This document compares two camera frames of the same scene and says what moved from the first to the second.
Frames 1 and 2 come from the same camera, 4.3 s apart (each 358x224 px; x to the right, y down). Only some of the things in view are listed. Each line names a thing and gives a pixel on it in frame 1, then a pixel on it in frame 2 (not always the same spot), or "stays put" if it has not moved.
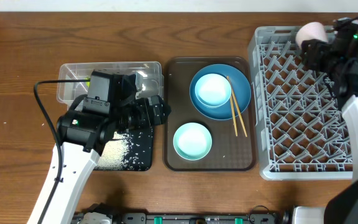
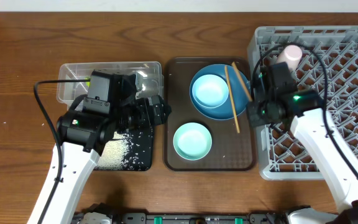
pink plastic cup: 311,30 → 292,55
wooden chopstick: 237,107 → 242,80
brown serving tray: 227,152 stays put
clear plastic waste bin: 152,83 stays put
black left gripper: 139,108 stays put
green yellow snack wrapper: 87,83 stays put
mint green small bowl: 192,141 stays put
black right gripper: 316,53 → 256,118
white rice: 115,153 stays put
